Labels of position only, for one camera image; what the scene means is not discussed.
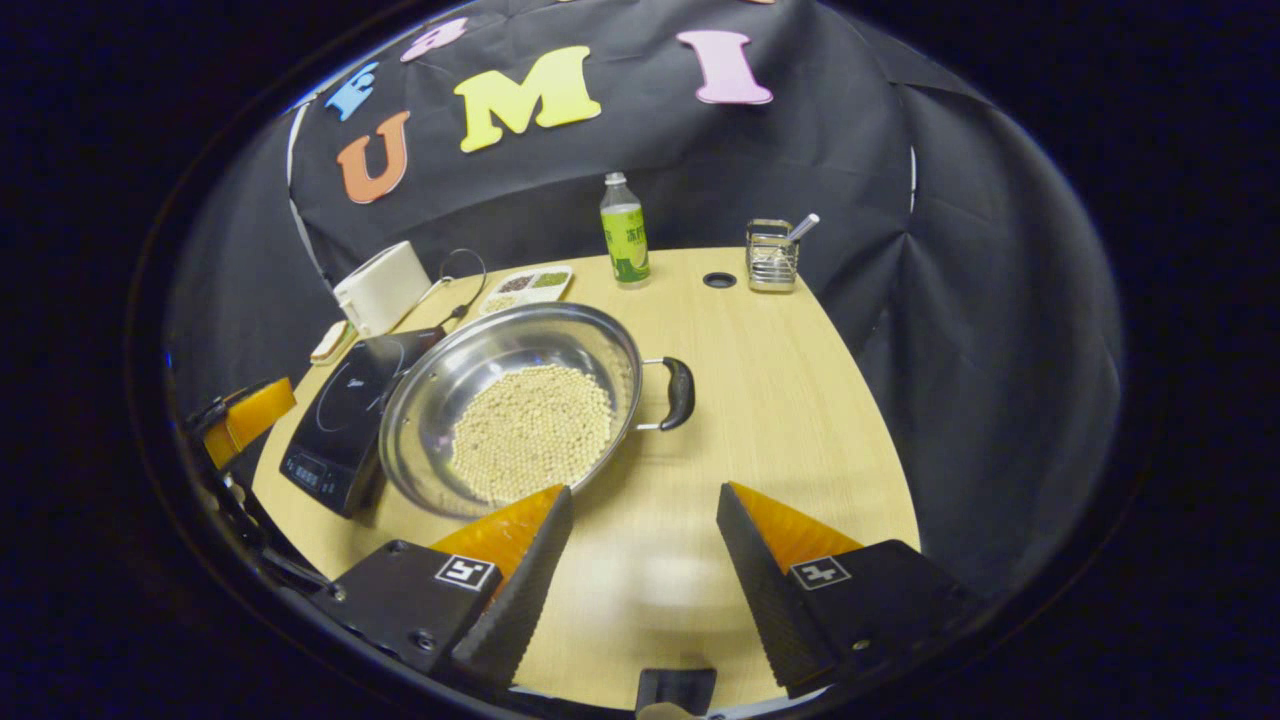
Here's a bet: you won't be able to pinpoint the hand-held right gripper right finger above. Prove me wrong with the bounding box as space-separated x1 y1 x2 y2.
715 482 976 699

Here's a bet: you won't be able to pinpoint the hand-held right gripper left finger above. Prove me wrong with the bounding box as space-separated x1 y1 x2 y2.
315 485 576 691

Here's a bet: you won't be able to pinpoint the black induction cooktop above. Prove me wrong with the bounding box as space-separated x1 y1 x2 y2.
279 326 448 519

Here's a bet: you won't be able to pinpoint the stainless steel pot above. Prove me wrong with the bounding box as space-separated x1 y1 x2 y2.
379 302 697 521

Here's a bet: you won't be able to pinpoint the soybeans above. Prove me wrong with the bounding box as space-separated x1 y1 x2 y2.
447 364 614 504

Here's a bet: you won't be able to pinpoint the white toaster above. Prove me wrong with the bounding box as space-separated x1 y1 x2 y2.
333 241 434 338

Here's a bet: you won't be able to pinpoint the white divided bean tray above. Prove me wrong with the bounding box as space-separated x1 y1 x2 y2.
478 265 575 317

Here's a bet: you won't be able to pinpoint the black backdrop cloth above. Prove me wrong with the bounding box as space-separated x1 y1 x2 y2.
165 0 1126 601

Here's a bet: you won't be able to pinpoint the green drink bottle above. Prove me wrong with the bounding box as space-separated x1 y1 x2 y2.
600 172 651 289

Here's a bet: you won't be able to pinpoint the black power cable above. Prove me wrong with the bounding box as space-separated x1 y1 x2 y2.
438 248 488 326

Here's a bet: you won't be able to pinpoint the metal wire utensil holder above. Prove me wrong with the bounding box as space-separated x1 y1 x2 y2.
746 219 800 293

